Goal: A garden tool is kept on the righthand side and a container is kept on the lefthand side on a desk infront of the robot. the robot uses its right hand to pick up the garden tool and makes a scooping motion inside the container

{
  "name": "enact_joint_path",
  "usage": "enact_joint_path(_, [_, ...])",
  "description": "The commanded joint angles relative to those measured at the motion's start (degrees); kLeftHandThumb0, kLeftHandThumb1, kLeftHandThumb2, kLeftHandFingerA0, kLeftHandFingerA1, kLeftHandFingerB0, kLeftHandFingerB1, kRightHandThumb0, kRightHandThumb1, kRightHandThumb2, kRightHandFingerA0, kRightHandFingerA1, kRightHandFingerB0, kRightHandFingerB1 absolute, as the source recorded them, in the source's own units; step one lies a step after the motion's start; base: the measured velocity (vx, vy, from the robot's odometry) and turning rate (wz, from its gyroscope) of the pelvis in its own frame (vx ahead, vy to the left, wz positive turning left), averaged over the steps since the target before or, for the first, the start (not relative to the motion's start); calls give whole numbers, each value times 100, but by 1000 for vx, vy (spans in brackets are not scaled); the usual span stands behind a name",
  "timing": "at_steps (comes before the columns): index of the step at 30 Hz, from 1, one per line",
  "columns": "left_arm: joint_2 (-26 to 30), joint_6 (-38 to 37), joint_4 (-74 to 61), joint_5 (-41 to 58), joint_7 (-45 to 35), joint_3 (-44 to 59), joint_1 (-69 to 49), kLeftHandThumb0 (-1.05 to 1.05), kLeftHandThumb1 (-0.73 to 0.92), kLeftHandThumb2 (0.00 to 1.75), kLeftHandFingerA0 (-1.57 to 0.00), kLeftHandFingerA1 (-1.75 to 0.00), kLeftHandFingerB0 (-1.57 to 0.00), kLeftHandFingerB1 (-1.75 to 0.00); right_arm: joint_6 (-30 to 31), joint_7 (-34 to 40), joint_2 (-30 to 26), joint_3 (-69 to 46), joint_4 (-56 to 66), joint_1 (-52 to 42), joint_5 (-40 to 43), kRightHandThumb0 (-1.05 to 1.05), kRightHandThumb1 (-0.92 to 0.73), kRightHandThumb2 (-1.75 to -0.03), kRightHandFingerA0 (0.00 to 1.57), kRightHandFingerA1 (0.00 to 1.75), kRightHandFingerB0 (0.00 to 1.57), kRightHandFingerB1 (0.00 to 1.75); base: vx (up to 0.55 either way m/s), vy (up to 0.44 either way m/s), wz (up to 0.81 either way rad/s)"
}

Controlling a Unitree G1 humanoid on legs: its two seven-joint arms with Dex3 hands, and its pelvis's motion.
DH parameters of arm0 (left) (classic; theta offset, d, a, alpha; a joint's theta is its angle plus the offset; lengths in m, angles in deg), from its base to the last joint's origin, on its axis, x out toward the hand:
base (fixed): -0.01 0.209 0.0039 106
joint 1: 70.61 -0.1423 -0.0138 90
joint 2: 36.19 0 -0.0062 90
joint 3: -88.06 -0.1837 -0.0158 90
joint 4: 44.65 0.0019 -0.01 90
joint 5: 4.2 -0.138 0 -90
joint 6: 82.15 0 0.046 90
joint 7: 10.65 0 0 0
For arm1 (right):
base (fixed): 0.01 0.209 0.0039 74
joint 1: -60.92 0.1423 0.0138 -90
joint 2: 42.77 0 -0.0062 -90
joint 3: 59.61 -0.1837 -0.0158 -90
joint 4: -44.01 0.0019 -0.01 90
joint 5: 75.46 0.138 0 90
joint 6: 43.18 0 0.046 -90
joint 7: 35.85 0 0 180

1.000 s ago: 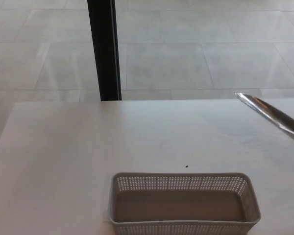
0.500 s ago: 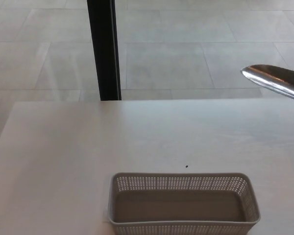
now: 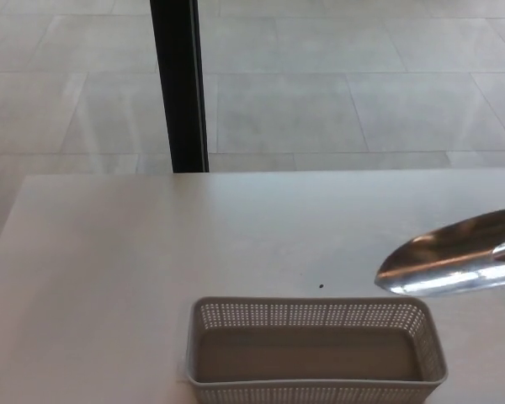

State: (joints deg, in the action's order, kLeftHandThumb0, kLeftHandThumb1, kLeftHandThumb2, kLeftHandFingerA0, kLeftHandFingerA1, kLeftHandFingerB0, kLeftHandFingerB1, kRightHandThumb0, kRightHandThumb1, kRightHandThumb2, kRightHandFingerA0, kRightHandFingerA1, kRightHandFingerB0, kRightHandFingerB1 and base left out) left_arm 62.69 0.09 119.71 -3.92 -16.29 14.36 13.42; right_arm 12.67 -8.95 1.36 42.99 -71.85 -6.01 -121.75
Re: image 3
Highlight silver garden trowel handle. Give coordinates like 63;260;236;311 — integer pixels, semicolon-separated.
374;208;505;297

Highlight grey perforated plastic basket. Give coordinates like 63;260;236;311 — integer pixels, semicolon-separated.
186;295;449;404

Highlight black vertical door frame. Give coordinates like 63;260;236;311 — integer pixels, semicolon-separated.
149;0;210;174

